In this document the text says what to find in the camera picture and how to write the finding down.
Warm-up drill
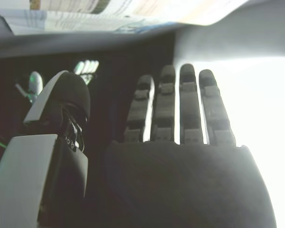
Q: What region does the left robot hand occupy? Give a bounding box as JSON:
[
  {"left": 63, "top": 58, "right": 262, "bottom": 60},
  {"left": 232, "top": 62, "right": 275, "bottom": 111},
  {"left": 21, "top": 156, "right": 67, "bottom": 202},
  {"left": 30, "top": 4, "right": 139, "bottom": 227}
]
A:
[{"left": 0, "top": 63, "right": 277, "bottom": 228}]

